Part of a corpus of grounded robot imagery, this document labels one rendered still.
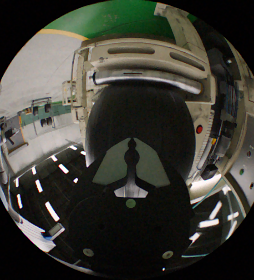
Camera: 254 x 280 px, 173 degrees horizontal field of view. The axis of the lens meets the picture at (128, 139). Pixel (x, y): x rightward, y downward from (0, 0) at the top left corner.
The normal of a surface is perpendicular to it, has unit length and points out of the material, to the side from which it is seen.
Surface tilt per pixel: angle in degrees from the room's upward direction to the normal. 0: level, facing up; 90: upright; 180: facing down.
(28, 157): 90
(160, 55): 90
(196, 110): 90
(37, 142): 90
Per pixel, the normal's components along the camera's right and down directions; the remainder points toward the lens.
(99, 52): -0.05, 0.40
